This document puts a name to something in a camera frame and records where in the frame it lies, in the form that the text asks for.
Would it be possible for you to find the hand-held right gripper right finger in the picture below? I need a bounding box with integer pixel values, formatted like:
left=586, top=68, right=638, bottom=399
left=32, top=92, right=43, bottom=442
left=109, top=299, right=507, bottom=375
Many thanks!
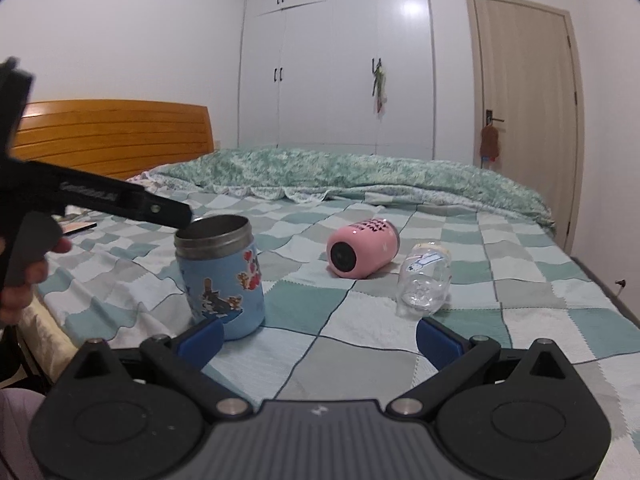
left=388, top=316, right=585, bottom=418

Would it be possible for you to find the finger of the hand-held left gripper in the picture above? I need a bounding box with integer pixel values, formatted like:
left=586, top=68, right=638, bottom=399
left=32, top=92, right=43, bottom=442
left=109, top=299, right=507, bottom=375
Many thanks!
left=59, top=166, right=194, bottom=228

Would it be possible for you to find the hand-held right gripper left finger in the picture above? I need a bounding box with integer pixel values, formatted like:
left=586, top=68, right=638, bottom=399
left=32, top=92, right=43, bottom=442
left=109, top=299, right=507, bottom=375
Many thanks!
left=54, top=317, right=253, bottom=419

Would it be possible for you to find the blue cartoon sticker cup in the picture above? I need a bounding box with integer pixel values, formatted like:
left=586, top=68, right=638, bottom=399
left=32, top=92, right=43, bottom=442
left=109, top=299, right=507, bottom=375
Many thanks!
left=173, top=214, right=266, bottom=342

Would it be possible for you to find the pink cup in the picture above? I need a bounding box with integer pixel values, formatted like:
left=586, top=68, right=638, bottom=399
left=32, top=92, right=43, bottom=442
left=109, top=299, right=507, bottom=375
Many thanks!
left=326, top=218, right=401, bottom=280

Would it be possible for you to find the person's left hand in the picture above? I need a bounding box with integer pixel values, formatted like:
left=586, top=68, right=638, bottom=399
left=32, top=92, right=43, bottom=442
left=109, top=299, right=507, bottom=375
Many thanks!
left=0, top=238, right=74, bottom=329

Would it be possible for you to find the dark flat book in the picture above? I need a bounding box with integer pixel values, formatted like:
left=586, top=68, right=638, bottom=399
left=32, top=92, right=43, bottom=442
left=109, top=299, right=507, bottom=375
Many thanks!
left=51, top=213, right=99, bottom=236

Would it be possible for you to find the clear plastic bottle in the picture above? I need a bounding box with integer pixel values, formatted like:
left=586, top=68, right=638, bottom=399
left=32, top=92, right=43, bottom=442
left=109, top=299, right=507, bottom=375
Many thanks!
left=396, top=241, right=454, bottom=319

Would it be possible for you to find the orange wooden headboard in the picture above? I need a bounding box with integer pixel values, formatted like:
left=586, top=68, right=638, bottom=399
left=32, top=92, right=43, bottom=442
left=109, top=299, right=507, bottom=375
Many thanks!
left=9, top=99, right=216, bottom=182

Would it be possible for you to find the checked green grey blanket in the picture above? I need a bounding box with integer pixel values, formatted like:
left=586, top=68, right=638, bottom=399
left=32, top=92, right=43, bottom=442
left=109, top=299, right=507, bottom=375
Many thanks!
left=34, top=180, right=640, bottom=448

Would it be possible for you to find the beige mattress side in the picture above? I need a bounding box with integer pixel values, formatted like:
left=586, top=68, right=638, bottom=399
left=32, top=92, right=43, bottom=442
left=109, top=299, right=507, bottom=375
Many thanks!
left=16, top=297, right=82, bottom=387

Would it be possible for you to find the green floral duvet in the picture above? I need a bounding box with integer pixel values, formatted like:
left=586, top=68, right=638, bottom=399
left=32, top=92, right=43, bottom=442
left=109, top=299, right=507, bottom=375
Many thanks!
left=152, top=145, right=557, bottom=235

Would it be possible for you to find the person's pale clothed leg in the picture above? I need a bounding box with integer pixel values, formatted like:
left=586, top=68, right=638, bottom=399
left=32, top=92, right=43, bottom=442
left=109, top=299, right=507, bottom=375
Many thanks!
left=0, top=387, right=47, bottom=480

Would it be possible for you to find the white wardrobe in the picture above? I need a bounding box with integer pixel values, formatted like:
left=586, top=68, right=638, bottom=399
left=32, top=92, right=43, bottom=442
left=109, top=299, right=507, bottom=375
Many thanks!
left=237, top=0, right=437, bottom=162

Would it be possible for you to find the beige wooden door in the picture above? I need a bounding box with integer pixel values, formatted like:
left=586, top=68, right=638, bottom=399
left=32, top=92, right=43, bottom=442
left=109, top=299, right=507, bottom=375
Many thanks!
left=464, top=0, right=586, bottom=262

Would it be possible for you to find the hanging ornament on wardrobe handle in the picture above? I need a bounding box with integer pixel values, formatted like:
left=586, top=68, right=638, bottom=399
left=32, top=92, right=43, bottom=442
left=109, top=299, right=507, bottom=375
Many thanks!
left=370, top=57, right=389, bottom=122

